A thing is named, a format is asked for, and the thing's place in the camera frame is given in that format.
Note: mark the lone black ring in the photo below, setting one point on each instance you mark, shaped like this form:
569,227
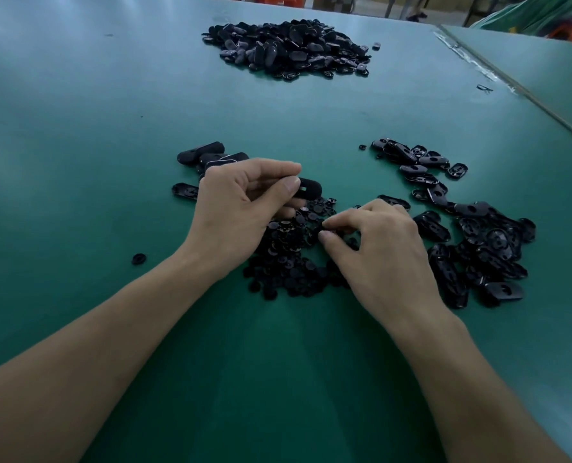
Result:
139,258

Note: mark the small black plastic scrap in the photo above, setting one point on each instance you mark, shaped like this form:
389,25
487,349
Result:
485,88

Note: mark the small open cardboard box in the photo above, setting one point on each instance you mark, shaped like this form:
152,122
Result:
334,3

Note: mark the pile of small black buttons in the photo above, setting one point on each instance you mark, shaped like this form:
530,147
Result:
286,265

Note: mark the person's left forearm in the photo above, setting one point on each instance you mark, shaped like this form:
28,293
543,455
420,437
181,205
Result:
74,376

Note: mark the pile of black oval shells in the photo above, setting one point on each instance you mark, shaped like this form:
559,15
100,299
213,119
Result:
484,250

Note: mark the person's left hand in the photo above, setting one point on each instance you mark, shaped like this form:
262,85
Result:
228,222

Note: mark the red plastic stool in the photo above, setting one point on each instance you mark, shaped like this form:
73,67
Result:
570,33
281,0

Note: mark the person's right forearm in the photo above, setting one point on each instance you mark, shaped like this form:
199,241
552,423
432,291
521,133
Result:
484,400

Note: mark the person's right hand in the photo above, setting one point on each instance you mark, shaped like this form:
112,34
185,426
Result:
387,265

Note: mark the green striped bag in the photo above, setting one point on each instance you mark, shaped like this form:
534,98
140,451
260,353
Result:
532,14

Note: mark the lone black oval shell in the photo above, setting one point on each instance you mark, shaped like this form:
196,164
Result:
184,191

